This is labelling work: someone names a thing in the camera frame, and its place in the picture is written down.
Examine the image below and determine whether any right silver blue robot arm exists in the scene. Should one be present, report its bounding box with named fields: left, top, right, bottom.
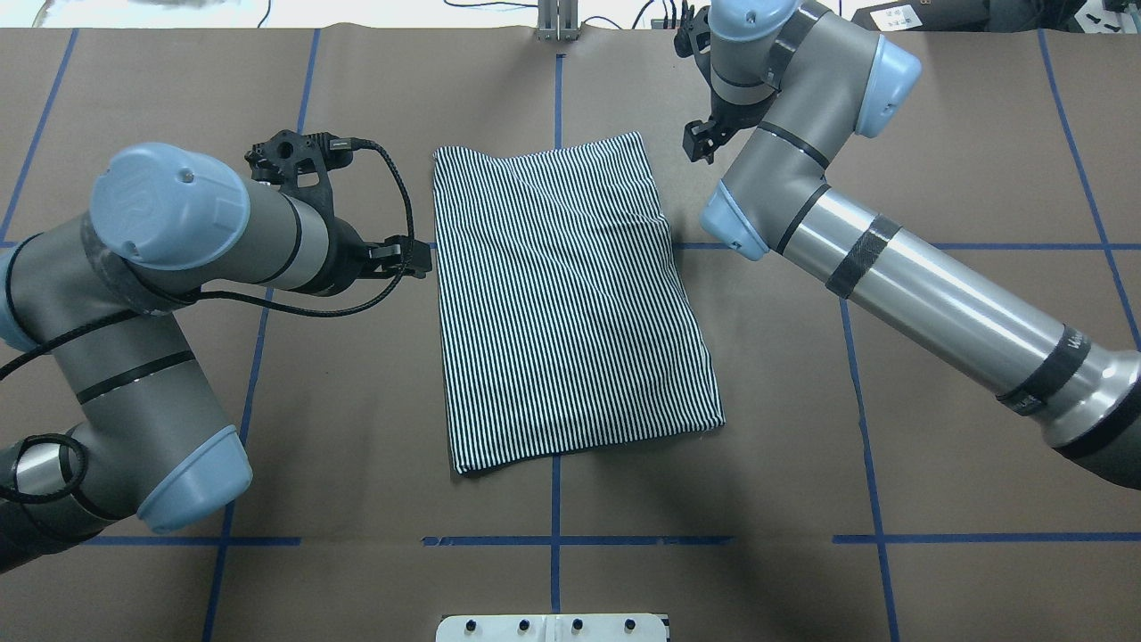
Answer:
left=674, top=1, right=1140, bottom=490

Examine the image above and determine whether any black box with label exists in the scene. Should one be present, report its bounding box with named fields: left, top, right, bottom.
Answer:
left=841, top=1, right=990, bottom=32

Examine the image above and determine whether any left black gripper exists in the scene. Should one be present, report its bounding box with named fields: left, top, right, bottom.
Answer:
left=316, top=217, right=432, bottom=296

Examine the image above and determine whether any aluminium frame post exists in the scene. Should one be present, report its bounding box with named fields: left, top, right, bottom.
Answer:
left=535, top=0, right=581, bottom=42

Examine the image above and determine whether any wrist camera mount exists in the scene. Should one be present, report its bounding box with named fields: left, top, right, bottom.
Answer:
left=673, top=1, right=710, bottom=86
left=244, top=129, right=354, bottom=224

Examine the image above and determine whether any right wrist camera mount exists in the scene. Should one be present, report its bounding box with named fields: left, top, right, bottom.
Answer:
left=673, top=1, right=710, bottom=86

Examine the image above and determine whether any striped polo shirt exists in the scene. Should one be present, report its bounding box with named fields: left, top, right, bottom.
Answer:
left=432, top=133, right=726, bottom=476

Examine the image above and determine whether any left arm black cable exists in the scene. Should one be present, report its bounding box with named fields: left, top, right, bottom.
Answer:
left=0, top=136, right=418, bottom=506

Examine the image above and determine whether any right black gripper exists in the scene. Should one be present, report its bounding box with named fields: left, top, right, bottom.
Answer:
left=682, top=86, right=776, bottom=164

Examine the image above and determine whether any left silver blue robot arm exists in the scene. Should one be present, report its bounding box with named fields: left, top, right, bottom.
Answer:
left=3, top=130, right=431, bottom=572

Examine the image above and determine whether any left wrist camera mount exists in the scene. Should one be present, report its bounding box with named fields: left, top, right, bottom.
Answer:
left=244, top=129, right=354, bottom=224

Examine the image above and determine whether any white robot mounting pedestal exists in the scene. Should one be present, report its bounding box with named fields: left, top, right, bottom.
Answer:
left=435, top=613, right=672, bottom=641

